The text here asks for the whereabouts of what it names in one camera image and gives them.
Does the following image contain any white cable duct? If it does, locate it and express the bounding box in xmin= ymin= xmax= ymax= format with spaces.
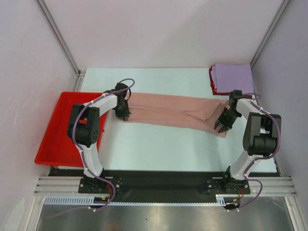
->
xmin=44 ymin=195 xmax=239 ymax=206

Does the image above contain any folded red t shirt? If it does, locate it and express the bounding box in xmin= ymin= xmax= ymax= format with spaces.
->
xmin=212 ymin=66 xmax=231 ymax=96

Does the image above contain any red plastic bin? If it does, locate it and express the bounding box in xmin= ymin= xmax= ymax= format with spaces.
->
xmin=35 ymin=91 xmax=101 ymax=167

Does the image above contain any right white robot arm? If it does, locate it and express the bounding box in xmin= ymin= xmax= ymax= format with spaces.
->
xmin=213 ymin=96 xmax=282 ymax=194

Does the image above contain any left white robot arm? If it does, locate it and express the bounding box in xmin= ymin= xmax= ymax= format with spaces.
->
xmin=67 ymin=90 xmax=131 ymax=193

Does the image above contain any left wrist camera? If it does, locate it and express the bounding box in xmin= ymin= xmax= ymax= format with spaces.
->
xmin=103 ymin=82 xmax=131 ymax=98

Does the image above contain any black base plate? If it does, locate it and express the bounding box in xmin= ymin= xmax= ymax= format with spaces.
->
xmin=49 ymin=168 xmax=253 ymax=203

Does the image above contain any folded lilac t shirt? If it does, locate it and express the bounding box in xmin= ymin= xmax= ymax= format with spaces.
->
xmin=214 ymin=64 xmax=254 ymax=94

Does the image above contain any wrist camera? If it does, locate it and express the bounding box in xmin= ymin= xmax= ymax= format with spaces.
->
xmin=103 ymin=82 xmax=131 ymax=98
xmin=229 ymin=90 xmax=243 ymax=108

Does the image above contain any folded orange t shirt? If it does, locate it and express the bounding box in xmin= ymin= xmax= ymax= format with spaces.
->
xmin=209 ymin=67 xmax=217 ymax=95

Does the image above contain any aluminium frame rail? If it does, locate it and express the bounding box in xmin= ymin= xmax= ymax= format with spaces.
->
xmin=34 ymin=176 xmax=297 ymax=197

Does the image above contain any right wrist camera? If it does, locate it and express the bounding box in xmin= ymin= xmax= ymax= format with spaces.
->
xmin=229 ymin=90 xmax=243 ymax=108

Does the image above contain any pink t shirt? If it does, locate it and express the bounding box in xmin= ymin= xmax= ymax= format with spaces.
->
xmin=127 ymin=93 xmax=229 ymax=138

